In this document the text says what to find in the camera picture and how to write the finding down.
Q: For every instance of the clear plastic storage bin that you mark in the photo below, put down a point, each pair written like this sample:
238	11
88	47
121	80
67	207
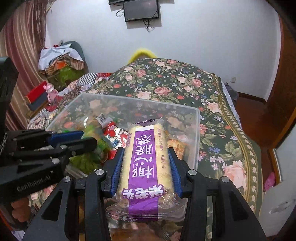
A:
179	121

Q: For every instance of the wooden door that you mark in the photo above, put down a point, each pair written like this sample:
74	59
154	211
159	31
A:
281	102

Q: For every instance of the clear bag bread with barcode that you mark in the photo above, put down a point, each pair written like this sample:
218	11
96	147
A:
94	126

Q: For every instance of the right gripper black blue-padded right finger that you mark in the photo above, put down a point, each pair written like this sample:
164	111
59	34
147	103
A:
232	217

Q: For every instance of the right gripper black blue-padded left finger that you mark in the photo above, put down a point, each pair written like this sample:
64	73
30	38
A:
58	218

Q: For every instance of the wall power socket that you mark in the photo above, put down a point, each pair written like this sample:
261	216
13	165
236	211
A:
233	80

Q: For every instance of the green pea snack packet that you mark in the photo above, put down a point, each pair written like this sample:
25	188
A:
90	161

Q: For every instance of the red snack bag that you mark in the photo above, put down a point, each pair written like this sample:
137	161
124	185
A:
116	137

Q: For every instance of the red box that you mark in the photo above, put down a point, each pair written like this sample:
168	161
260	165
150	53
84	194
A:
36	92

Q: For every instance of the yellow curved headboard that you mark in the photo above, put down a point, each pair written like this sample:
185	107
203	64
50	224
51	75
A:
141	53

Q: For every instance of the patchwork quilt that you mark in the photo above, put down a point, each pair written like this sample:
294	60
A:
45	116

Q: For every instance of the striped red gold curtain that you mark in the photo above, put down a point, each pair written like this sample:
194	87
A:
22	39

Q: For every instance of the orange wafer biscuit pack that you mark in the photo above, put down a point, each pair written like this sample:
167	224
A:
178	146

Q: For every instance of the pile of clothes on chair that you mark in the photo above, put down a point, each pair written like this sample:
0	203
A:
63	64

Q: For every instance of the small black monitor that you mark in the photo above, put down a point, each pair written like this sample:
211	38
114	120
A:
141	10

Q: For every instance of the purple label cracker pack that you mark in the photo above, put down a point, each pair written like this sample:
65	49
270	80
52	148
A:
145	190

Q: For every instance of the left hand holding gripper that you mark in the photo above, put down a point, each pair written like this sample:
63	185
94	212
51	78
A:
21	210

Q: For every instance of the grey backpack on floor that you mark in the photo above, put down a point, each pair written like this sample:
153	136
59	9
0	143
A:
233	94

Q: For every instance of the wall mounted black television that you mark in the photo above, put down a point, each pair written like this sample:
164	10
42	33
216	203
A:
116	1

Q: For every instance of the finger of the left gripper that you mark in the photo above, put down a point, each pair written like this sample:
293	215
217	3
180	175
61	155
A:
58	138
73	148

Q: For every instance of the pink plush toy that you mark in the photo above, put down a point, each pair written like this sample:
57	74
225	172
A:
51	92

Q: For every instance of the floral bedspread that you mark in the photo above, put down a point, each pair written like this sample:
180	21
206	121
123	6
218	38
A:
224	149

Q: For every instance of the white suitcase with stickers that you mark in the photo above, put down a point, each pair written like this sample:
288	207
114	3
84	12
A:
278	204

